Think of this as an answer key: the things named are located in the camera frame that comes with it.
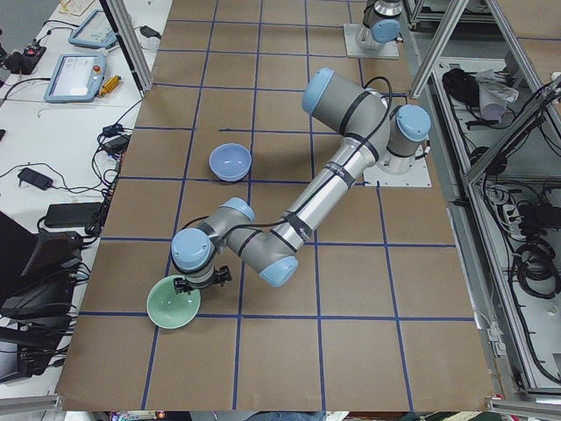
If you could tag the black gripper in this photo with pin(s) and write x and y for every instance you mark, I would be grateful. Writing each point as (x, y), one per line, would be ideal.
(196, 288)

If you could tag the green bowl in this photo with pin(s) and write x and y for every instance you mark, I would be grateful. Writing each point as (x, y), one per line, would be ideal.
(170, 304)

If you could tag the blue bowl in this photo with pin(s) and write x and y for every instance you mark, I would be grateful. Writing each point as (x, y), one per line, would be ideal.
(230, 162)

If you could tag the brown paper table mat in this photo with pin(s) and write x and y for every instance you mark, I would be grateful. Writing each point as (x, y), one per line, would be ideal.
(377, 315)

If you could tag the black phone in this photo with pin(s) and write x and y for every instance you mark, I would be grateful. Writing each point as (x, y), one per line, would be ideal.
(34, 178)

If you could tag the yellow tool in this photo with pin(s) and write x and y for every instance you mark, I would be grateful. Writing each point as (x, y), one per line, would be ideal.
(109, 86)

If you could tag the lower teach pendant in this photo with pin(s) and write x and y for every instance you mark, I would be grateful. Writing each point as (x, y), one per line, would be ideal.
(77, 78)

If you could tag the teach pendant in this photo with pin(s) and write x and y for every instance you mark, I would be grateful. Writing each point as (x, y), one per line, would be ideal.
(95, 32)
(77, 78)

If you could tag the black power adapter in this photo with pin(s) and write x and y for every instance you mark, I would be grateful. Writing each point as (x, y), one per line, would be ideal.
(149, 32)

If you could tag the upper teach pendant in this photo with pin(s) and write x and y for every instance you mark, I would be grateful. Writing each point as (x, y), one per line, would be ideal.
(95, 32)

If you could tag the aluminium frame post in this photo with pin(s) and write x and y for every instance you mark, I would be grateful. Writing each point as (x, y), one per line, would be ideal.
(121, 24)

